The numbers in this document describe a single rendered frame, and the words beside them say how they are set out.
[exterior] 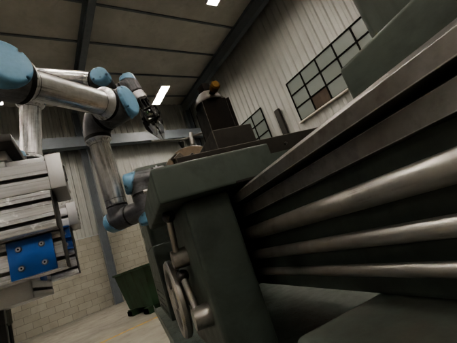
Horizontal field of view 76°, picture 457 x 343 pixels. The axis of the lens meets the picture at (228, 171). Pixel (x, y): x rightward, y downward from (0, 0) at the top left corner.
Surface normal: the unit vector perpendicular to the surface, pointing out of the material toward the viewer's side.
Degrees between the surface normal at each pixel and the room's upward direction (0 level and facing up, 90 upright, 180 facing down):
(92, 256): 90
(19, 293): 90
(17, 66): 91
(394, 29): 90
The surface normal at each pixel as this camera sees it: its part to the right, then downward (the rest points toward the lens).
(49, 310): 0.50, -0.36
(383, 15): -0.90, 0.23
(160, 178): 0.29, -0.31
